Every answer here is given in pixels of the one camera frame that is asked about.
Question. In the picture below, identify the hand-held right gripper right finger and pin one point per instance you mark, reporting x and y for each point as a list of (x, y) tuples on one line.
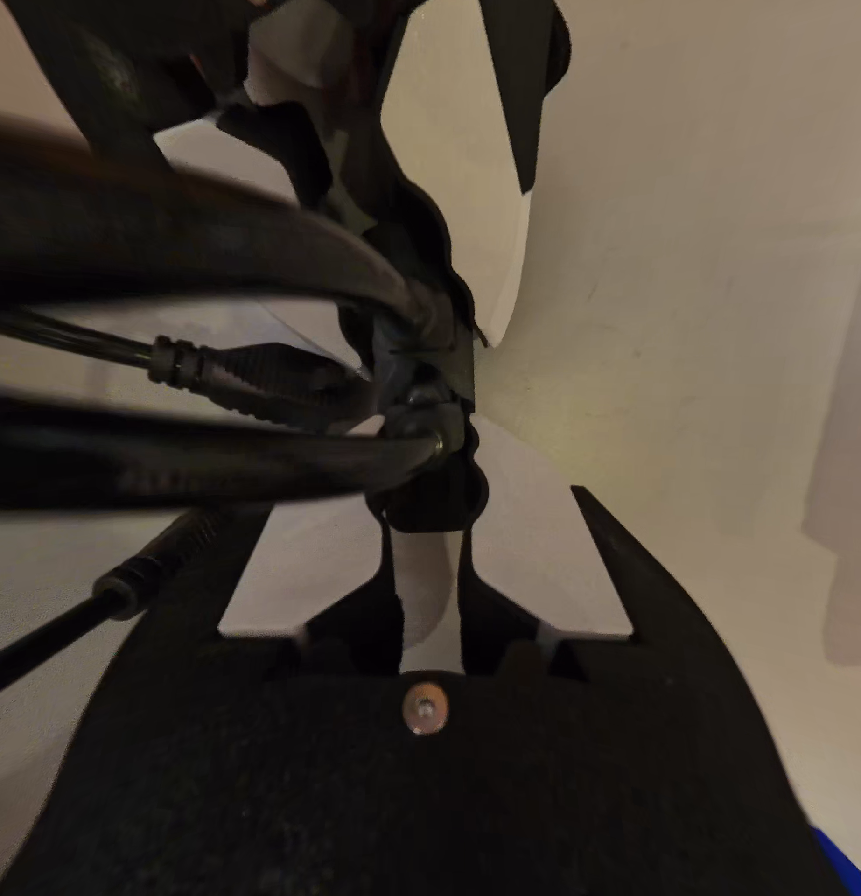
[(535, 546)]

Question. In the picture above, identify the black power strip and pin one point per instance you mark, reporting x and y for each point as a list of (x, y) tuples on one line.
[(416, 371)]

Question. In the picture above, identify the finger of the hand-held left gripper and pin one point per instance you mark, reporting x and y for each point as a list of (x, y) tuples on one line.
[(458, 175), (192, 147)]

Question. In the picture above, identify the grey desk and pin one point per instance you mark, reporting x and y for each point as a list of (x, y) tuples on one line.
[(682, 350)]

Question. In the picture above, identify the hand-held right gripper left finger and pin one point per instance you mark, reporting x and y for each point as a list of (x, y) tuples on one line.
[(297, 581)]

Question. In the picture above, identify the blue plastic bin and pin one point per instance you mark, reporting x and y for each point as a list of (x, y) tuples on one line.
[(857, 875)]

